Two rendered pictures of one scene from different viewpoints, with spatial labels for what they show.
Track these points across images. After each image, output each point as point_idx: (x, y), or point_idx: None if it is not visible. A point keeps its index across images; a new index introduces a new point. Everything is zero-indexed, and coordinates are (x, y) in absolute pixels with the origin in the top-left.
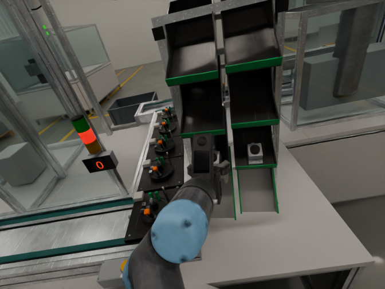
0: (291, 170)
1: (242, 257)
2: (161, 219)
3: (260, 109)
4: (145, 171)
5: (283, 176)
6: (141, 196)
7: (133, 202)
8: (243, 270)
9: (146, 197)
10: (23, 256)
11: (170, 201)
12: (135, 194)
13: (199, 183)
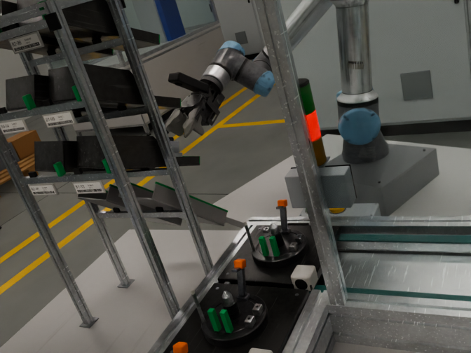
0: (48, 317)
1: (216, 241)
2: (233, 40)
3: None
4: (274, 340)
5: (70, 311)
6: (297, 265)
7: (324, 287)
8: (225, 234)
9: (289, 274)
10: None
11: (226, 52)
12: (307, 272)
13: (207, 68)
